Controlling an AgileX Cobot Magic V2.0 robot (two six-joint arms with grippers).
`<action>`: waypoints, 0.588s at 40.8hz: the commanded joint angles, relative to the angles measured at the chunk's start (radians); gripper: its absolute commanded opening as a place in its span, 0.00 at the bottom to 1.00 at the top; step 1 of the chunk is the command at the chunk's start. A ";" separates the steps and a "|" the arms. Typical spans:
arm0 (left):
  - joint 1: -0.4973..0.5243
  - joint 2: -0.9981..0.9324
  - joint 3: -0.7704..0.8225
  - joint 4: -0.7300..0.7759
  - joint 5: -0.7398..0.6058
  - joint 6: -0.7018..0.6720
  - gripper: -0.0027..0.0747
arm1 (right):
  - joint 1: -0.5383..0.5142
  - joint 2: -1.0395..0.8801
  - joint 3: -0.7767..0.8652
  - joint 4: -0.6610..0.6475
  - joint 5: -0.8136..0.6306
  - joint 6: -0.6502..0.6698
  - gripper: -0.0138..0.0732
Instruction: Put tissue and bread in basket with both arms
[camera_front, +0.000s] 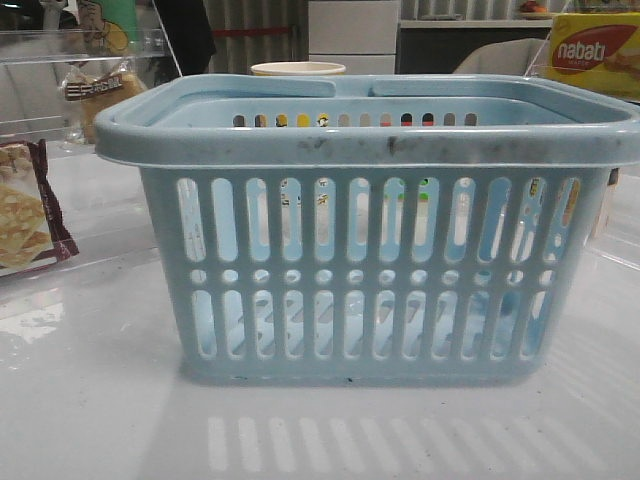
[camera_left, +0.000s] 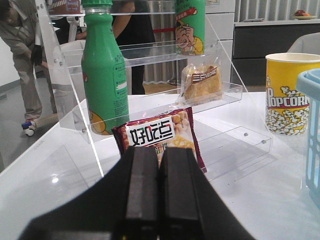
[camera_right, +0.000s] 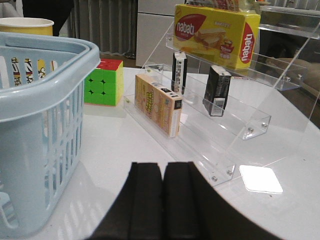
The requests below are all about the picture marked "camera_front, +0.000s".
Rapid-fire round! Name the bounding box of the packaged bread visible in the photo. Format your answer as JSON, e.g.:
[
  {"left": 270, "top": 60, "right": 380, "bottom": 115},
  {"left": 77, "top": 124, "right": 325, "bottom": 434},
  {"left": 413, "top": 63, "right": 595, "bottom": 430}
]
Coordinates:
[{"left": 61, "top": 57, "right": 146, "bottom": 144}]

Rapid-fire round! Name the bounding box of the light blue plastic basket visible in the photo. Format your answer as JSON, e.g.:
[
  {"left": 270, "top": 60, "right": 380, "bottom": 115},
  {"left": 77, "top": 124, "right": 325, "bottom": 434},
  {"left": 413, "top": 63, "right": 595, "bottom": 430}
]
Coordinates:
[{"left": 94, "top": 74, "right": 639, "bottom": 384}]

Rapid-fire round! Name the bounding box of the cream paper cup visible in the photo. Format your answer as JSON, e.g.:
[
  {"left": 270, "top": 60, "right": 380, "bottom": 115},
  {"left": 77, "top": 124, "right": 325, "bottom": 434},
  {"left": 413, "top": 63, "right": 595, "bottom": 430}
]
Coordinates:
[{"left": 250, "top": 61, "right": 346, "bottom": 76}]

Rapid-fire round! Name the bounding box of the white cabinet in background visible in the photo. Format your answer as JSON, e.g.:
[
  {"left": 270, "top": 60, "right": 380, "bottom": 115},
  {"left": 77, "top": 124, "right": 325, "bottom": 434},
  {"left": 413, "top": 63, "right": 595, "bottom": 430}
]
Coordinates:
[{"left": 308, "top": 1, "right": 401, "bottom": 74}]

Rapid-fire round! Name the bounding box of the person in dark clothes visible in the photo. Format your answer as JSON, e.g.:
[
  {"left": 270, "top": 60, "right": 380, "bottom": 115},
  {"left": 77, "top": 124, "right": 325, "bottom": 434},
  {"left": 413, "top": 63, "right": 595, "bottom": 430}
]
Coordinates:
[{"left": 156, "top": 0, "right": 216, "bottom": 76}]

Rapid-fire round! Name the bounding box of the grey chair back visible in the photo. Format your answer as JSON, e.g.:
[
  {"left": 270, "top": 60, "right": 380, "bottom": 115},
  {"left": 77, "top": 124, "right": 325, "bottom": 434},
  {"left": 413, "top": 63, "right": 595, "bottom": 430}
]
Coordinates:
[{"left": 454, "top": 38, "right": 548, "bottom": 76}]

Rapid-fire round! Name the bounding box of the brown cracker snack package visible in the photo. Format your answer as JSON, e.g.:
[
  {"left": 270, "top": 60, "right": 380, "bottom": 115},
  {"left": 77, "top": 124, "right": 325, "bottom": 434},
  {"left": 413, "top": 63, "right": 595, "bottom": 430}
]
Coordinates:
[{"left": 1, "top": 139, "right": 79, "bottom": 277}]

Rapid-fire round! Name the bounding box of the green yellow cartoon package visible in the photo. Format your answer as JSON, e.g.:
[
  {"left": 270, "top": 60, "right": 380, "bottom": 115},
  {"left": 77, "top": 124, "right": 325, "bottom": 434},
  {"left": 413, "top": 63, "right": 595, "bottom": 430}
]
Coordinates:
[{"left": 77, "top": 0, "right": 138, "bottom": 55}]

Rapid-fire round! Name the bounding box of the clear acrylic shelf left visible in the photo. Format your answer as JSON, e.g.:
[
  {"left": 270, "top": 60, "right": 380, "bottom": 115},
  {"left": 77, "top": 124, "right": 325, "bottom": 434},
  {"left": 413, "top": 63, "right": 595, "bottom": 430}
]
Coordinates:
[{"left": 1, "top": 28, "right": 178, "bottom": 144}]

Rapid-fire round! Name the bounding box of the clear acrylic stand right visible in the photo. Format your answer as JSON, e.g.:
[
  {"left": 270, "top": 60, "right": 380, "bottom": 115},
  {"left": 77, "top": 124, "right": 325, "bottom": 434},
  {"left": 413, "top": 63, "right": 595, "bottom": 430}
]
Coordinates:
[{"left": 527, "top": 1, "right": 639, "bottom": 269}]

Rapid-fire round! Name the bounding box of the yellow nabati wafer box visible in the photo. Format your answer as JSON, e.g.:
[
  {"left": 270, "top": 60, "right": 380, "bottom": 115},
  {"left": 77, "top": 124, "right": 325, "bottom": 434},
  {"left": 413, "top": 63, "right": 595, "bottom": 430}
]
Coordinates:
[{"left": 541, "top": 12, "right": 639, "bottom": 101}]

